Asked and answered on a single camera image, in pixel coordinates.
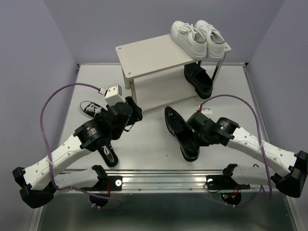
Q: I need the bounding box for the black loafer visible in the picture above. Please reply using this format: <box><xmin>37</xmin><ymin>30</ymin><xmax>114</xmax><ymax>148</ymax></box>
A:
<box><xmin>184</xmin><ymin>63</ymin><xmax>213</xmax><ymax>99</ymax></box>
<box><xmin>164</xmin><ymin>106</ymin><xmax>200</xmax><ymax>162</ymax></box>

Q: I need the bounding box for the white sneaker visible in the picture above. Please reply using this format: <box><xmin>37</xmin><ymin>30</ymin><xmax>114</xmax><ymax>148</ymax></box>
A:
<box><xmin>170</xmin><ymin>21</ymin><xmax>207</xmax><ymax>61</ymax></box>
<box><xmin>195</xmin><ymin>20</ymin><xmax>226</xmax><ymax>60</ymax></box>

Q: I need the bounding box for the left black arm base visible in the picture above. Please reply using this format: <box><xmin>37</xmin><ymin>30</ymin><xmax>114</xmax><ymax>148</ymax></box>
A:
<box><xmin>89</xmin><ymin>176</ymin><xmax>122</xmax><ymax>208</ymax></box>

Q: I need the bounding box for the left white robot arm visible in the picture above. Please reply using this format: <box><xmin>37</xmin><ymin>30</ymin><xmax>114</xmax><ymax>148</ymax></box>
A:
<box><xmin>13</xmin><ymin>96</ymin><xmax>142</xmax><ymax>208</ymax></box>

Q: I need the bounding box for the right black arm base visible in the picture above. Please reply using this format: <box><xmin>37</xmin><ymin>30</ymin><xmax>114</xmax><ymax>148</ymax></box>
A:
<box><xmin>204</xmin><ymin>175</ymin><xmax>251</xmax><ymax>205</ymax></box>

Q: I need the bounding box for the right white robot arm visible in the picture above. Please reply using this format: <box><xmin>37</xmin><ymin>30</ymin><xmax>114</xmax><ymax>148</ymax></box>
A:
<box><xmin>187</xmin><ymin>111</ymin><xmax>308</xmax><ymax>198</ymax></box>

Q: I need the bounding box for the white two-tier shoe shelf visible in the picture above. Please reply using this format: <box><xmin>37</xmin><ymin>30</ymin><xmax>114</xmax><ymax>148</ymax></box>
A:
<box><xmin>115</xmin><ymin>33</ymin><xmax>232</xmax><ymax>113</ymax></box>

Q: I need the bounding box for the black canvas sneaker far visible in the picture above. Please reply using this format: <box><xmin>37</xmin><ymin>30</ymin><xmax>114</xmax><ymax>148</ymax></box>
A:
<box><xmin>79</xmin><ymin>101</ymin><xmax>107</xmax><ymax>118</ymax></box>

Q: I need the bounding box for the black canvas sneaker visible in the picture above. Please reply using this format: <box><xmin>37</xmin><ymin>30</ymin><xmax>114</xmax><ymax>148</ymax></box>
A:
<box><xmin>98</xmin><ymin>143</ymin><xmax>119</xmax><ymax>168</ymax></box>
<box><xmin>79</xmin><ymin>101</ymin><xmax>107</xmax><ymax>118</ymax></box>

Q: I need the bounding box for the black canvas sneaker near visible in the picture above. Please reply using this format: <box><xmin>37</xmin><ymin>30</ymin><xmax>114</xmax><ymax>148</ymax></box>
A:
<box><xmin>98</xmin><ymin>143</ymin><xmax>119</xmax><ymax>168</ymax></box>

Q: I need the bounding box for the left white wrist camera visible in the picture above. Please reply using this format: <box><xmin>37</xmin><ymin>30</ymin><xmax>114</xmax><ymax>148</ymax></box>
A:
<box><xmin>105</xmin><ymin>84</ymin><xmax>125</xmax><ymax>106</ymax></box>

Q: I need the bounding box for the aluminium mounting rail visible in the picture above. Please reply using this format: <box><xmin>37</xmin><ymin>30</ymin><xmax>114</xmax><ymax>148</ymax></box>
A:
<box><xmin>60</xmin><ymin>168</ymin><xmax>277</xmax><ymax>193</ymax></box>

